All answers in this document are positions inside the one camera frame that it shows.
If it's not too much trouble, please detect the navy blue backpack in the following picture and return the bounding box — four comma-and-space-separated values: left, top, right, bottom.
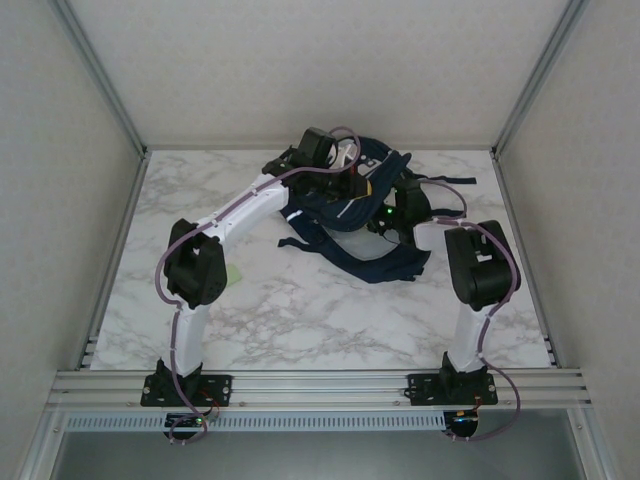
277, 133, 479, 286

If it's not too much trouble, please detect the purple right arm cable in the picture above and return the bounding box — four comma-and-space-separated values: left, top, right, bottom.
422, 177, 524, 444

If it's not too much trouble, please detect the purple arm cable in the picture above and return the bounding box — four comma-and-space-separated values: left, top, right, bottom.
422, 177, 524, 444
155, 124, 362, 446

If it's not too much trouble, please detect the aluminium frame post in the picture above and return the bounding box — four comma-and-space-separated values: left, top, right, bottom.
490, 0, 591, 157
49, 0, 151, 159

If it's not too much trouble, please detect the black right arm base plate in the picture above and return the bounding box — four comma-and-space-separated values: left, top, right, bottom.
407, 372, 500, 407

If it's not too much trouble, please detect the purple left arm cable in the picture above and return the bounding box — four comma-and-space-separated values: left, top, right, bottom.
155, 124, 362, 446

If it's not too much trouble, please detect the aluminium mounting rail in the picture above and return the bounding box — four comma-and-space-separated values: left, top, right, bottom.
47, 368, 594, 412

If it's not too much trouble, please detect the white slotted cable duct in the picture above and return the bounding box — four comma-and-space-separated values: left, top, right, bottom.
66, 412, 446, 432

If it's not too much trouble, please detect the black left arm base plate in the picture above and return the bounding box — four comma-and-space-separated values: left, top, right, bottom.
141, 372, 235, 407

